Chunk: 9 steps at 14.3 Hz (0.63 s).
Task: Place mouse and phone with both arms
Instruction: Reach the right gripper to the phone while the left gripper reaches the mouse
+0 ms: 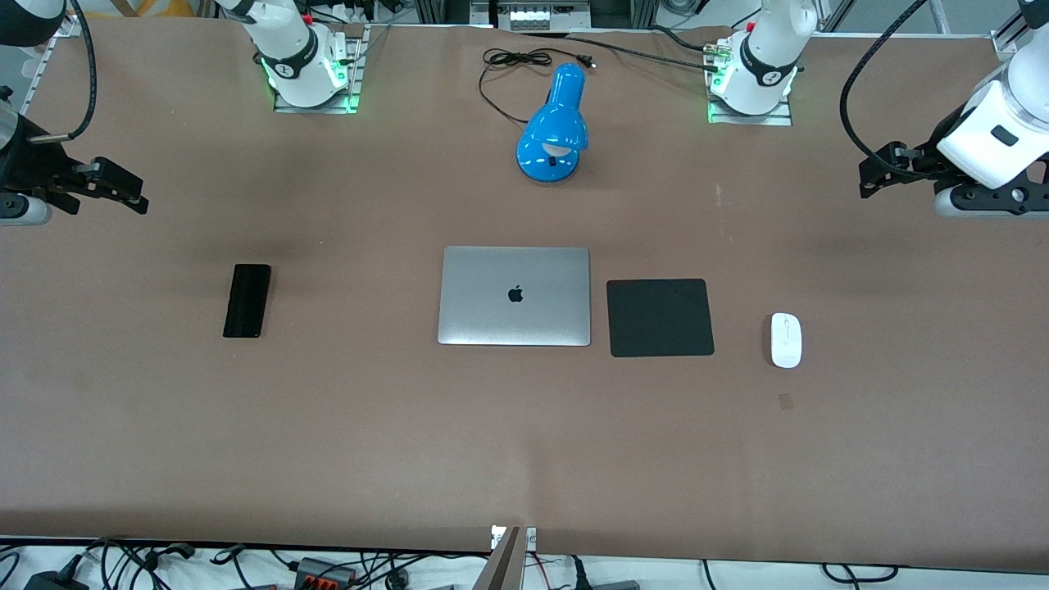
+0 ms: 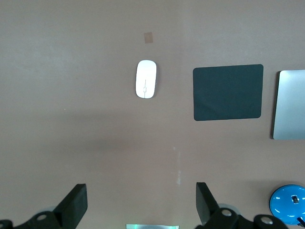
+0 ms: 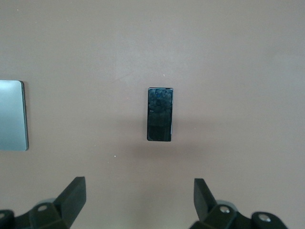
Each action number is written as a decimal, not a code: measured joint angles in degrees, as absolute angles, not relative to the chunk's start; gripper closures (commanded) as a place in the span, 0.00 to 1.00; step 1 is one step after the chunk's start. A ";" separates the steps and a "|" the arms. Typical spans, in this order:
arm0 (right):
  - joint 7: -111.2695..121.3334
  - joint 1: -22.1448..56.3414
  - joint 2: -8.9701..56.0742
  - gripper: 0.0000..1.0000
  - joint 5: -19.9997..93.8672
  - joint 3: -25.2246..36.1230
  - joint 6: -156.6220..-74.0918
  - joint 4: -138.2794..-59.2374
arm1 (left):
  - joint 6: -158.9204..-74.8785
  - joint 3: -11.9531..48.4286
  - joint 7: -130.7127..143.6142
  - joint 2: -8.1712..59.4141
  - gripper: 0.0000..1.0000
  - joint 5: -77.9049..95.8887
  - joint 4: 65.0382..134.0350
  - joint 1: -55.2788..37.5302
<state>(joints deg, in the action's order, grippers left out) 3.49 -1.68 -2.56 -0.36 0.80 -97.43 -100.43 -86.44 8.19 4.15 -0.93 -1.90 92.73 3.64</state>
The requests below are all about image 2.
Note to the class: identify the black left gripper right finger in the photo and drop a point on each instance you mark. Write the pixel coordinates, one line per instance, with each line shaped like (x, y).
(214, 217)

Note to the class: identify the black mouse pad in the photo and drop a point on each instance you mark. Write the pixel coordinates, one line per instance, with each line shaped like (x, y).
(227, 93)

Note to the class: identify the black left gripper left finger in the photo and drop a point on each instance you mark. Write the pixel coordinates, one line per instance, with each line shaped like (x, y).
(71, 210)

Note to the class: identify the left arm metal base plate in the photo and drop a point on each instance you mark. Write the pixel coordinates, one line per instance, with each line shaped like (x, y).
(152, 226)

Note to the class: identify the white computer mouse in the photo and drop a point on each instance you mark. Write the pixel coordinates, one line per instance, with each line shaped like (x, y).
(145, 76)

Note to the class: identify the silver laptop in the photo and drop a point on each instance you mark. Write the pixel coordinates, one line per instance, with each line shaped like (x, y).
(290, 105)

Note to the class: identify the blue desk lamp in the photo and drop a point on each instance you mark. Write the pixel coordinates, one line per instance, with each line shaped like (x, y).
(282, 202)

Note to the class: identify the brown tape patch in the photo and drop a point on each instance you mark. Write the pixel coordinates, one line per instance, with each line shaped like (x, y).
(148, 38)

